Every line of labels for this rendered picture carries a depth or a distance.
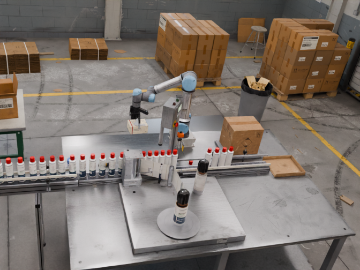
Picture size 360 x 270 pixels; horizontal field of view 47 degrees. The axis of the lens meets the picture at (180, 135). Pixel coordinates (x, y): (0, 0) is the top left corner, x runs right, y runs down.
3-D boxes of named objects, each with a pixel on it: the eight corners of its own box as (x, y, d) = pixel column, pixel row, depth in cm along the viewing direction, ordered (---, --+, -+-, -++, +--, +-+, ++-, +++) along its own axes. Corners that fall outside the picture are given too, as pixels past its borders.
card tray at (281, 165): (275, 177, 361) (276, 173, 359) (262, 159, 381) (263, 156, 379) (304, 175, 370) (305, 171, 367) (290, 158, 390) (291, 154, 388)
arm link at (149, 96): (156, 91, 359) (144, 89, 359) (154, 96, 349) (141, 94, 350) (155, 99, 363) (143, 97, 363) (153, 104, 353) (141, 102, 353)
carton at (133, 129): (130, 134, 367) (130, 127, 363) (127, 127, 377) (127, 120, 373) (147, 133, 373) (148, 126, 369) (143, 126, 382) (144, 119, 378)
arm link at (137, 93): (141, 92, 349) (131, 91, 349) (141, 104, 354) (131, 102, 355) (143, 88, 355) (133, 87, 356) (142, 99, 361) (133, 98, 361)
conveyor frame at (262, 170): (78, 186, 318) (78, 181, 315) (77, 177, 326) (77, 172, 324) (269, 172, 366) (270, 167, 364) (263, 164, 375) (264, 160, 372)
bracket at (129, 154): (125, 159, 303) (125, 158, 303) (123, 150, 312) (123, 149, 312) (143, 158, 307) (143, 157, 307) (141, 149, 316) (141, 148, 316)
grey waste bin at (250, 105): (241, 129, 589) (251, 91, 556) (229, 114, 622) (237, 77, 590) (267, 128, 604) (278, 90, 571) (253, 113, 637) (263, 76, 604)
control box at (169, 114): (160, 126, 320) (163, 105, 310) (167, 117, 334) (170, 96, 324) (172, 130, 318) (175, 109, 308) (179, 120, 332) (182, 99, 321)
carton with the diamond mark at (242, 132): (227, 155, 376) (233, 130, 362) (218, 141, 396) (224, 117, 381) (257, 154, 386) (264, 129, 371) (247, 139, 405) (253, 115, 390)
